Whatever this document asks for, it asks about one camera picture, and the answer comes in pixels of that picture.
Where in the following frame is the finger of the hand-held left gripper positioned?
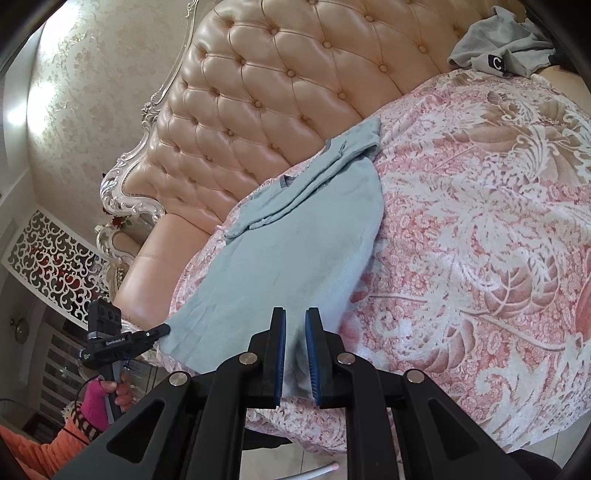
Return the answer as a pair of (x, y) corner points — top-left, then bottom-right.
(131, 323), (172, 345)

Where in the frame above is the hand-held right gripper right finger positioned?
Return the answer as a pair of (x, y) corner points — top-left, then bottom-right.
(304, 307), (532, 480)

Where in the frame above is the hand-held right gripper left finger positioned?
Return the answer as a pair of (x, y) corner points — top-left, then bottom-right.
(51, 307), (289, 480)

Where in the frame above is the light blue shirt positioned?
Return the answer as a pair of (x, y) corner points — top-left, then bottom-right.
(159, 116), (386, 400)

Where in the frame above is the person's left forearm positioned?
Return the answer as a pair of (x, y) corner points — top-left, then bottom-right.
(0, 401), (109, 480)

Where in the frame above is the person's left hand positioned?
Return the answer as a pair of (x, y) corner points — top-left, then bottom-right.
(82, 368), (137, 433)

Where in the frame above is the white lattice screen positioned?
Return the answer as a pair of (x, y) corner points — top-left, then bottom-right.
(7, 210), (112, 325)

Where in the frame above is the white rod with pink tip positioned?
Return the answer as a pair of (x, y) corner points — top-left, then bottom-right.
(298, 463), (339, 480)

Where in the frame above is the pink floral blanket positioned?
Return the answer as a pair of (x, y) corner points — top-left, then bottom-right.
(157, 69), (591, 462)

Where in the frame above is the beige tufted leather sofa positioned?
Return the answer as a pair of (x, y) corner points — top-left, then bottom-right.
(95, 0), (591, 333)

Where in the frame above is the grey garment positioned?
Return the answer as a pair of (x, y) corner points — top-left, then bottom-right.
(448, 6), (557, 78)

